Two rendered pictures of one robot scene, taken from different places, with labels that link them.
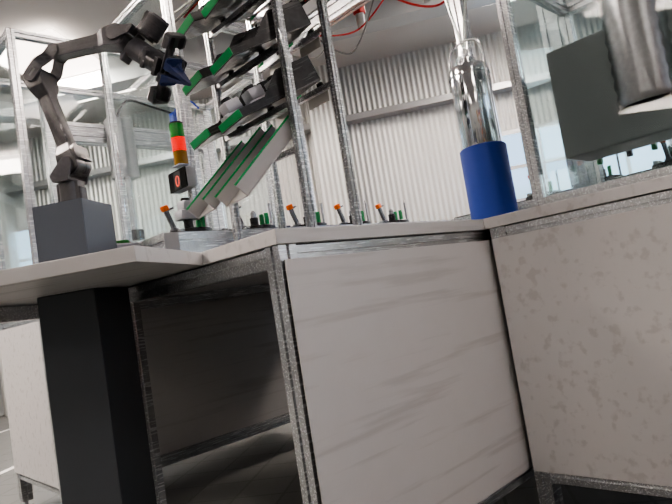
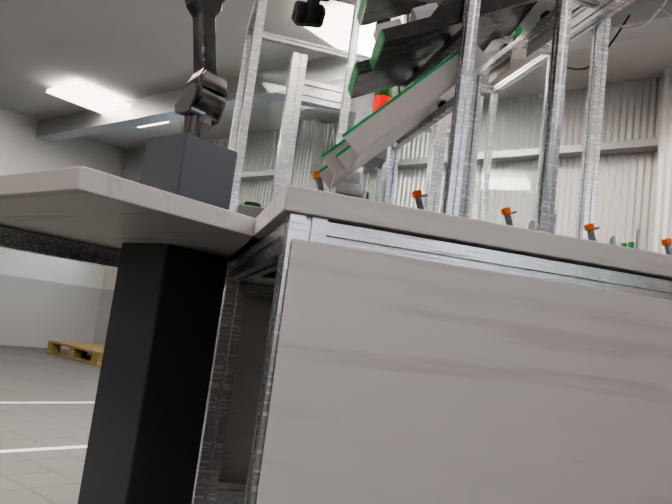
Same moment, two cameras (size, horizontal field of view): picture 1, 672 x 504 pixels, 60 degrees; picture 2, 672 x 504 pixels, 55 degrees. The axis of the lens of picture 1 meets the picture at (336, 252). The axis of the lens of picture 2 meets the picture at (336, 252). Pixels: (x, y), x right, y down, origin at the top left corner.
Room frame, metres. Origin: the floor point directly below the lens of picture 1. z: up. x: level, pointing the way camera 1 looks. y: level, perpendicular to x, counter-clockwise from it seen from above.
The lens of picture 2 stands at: (0.50, -0.31, 0.70)
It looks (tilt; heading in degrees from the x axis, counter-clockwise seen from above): 7 degrees up; 30
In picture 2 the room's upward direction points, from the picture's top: 7 degrees clockwise
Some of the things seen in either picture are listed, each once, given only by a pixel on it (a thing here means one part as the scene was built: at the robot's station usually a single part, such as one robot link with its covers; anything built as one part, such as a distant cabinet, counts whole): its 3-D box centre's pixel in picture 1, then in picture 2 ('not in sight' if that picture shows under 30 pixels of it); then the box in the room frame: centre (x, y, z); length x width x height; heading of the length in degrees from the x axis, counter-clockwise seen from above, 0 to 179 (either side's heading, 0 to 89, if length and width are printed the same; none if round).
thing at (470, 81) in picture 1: (472, 93); not in sight; (1.94, -0.55, 1.32); 0.14 x 0.14 x 0.38
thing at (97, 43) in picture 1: (81, 56); not in sight; (1.50, 0.59, 1.45); 0.29 x 0.08 x 0.11; 80
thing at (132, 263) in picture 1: (100, 283); (191, 243); (1.50, 0.62, 0.84); 0.90 x 0.70 x 0.03; 171
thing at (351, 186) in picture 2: (189, 209); (351, 182); (1.82, 0.44, 1.06); 0.08 x 0.04 x 0.07; 134
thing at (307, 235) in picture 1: (303, 264); (505, 296); (2.12, 0.13, 0.85); 1.50 x 1.41 x 0.03; 44
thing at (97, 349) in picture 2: not in sight; (104, 345); (6.17, 6.11, 0.18); 1.31 x 0.89 x 0.36; 81
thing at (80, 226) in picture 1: (77, 243); (185, 190); (1.51, 0.67, 0.96); 0.14 x 0.14 x 0.20; 81
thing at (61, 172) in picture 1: (71, 172); (201, 106); (1.51, 0.66, 1.15); 0.09 x 0.07 x 0.06; 170
